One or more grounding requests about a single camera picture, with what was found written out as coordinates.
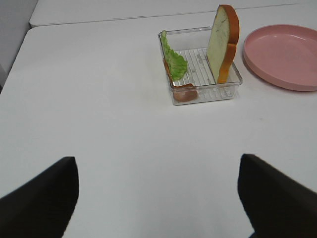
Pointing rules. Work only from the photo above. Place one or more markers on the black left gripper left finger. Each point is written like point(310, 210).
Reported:
point(42, 207)

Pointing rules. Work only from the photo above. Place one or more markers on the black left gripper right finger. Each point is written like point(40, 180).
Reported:
point(276, 205)

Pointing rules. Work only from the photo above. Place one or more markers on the bacon strip tray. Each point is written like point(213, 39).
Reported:
point(184, 93)

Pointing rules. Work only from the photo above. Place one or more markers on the pink round plate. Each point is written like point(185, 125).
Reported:
point(283, 55)

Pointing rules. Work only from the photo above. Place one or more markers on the green lettuce leaf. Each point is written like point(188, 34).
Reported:
point(177, 65)

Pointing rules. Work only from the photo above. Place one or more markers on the clear plastic left tray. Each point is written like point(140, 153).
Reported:
point(192, 45)

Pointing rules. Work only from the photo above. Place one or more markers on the bread slice tray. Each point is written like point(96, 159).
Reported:
point(223, 41)

